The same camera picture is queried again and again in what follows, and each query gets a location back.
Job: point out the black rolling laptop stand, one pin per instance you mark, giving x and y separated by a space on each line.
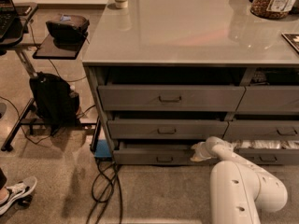
49 49

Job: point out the grey drawer cabinet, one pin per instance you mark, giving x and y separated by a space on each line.
189 42

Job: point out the jar of nuts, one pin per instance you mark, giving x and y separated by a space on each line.
272 9

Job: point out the dark card on counter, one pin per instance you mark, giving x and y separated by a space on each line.
292 39

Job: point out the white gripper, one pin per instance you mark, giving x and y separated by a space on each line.
204 152

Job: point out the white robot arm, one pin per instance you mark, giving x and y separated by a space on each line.
238 187

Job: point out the black laptop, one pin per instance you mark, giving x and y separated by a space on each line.
8 14

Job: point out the black backpack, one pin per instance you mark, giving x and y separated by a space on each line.
56 103

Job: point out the white sneaker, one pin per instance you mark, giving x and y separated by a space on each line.
20 193

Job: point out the blue box on floor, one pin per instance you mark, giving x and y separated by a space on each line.
102 150

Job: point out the grey drawer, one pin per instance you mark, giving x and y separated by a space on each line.
262 130
160 154
166 128
270 99
269 152
170 97

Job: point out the black pouch on tray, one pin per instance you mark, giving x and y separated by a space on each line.
68 28

